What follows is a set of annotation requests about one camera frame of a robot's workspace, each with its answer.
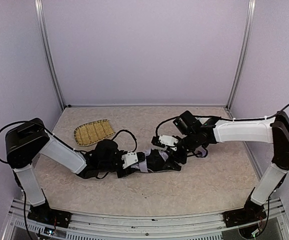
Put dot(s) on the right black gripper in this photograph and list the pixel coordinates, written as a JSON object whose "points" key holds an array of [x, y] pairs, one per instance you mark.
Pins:
{"points": [[175, 152]]}

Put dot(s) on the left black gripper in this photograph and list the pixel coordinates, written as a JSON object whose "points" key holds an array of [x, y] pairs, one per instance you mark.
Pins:
{"points": [[139, 158]]}

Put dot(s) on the lilac folding umbrella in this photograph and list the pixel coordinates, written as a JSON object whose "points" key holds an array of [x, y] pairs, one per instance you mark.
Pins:
{"points": [[157, 160]]}

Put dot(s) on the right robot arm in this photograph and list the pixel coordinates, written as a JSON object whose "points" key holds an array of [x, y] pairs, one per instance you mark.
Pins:
{"points": [[273, 130]]}

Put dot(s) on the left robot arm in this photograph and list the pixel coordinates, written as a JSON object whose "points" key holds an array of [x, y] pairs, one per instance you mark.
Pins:
{"points": [[26, 140]]}

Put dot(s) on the woven bamboo tray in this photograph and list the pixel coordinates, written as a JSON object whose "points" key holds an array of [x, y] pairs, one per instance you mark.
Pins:
{"points": [[93, 132]]}

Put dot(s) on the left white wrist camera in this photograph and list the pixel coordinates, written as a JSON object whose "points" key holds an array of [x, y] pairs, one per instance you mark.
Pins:
{"points": [[132, 159]]}

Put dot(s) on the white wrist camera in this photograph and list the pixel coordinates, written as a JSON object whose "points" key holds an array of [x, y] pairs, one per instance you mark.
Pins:
{"points": [[164, 141], [132, 159]]}

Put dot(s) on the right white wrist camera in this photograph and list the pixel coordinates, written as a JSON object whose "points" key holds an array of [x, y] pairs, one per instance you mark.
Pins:
{"points": [[164, 141]]}

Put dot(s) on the front aluminium rail base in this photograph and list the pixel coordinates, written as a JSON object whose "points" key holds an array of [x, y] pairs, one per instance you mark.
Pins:
{"points": [[85, 224]]}

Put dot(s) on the right aluminium frame post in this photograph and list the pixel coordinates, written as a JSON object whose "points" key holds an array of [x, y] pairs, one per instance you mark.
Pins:
{"points": [[243, 53]]}

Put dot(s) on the aluminium frame post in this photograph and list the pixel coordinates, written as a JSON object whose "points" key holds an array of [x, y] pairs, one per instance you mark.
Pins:
{"points": [[243, 53], [47, 52]]}

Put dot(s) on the left aluminium frame post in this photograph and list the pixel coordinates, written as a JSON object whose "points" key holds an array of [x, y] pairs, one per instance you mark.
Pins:
{"points": [[47, 52]]}

